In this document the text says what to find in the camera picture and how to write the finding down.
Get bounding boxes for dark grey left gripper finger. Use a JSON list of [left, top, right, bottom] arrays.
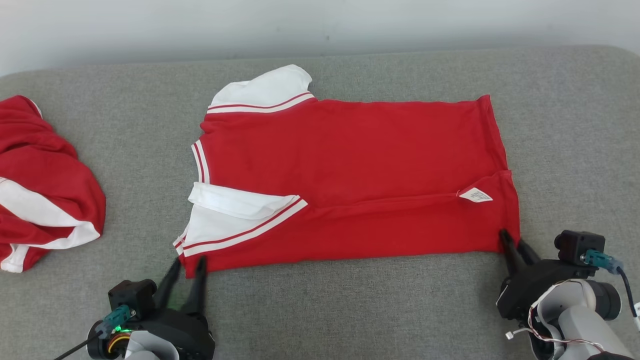
[[181, 256, 208, 314], [152, 257, 182, 313]]

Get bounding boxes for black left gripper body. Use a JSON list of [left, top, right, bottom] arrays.
[[142, 310, 216, 360]]

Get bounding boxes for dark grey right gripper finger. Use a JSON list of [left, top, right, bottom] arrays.
[[517, 239, 541, 266], [499, 229, 525, 276]]

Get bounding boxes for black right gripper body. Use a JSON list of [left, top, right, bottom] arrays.
[[496, 260, 599, 321]]

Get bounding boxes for red shorts with white stripe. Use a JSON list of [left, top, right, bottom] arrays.
[[0, 95, 107, 274]]

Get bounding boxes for red shirt with white sleeves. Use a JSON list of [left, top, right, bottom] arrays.
[[172, 64, 521, 279]]

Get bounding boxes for thin red white wires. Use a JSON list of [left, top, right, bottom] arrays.
[[505, 282, 606, 351]]

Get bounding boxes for teal plug left camera cable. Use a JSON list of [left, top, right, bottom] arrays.
[[52, 305, 132, 360]]

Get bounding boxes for teal plug camera cable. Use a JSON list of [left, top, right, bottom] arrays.
[[582, 249, 640, 331], [52, 305, 132, 360]]

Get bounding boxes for teal plug right camera cable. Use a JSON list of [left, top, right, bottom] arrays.
[[582, 249, 640, 331]]

